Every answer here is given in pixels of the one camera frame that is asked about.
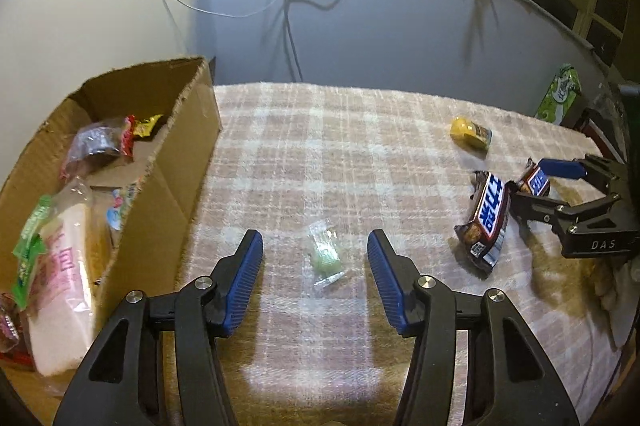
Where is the plaid pink tablecloth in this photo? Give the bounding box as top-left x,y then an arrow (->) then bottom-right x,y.
179,83 -> 618,425

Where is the light green candy wrapper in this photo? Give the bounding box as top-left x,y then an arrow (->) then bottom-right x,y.
12,195 -> 52,311

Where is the dark red date snack pack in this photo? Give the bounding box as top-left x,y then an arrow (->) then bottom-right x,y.
0,293 -> 35,372

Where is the yellow quail egg pack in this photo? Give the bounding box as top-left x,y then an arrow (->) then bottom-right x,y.
450,117 -> 492,152

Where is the small Snickers bar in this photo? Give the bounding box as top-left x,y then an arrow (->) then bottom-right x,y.
515,158 -> 550,196

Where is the brown cardboard box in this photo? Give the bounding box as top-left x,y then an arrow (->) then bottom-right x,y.
0,55 -> 225,426

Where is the large Snickers bar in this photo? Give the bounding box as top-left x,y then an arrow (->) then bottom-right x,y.
454,170 -> 510,274

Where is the pink-labelled bread package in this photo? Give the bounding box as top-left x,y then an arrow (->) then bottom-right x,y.
24,177 -> 96,378

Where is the small yellow candy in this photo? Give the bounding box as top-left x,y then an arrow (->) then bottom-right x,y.
132,114 -> 165,140

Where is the clear pale green candy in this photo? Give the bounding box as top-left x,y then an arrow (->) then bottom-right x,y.
307,221 -> 347,290

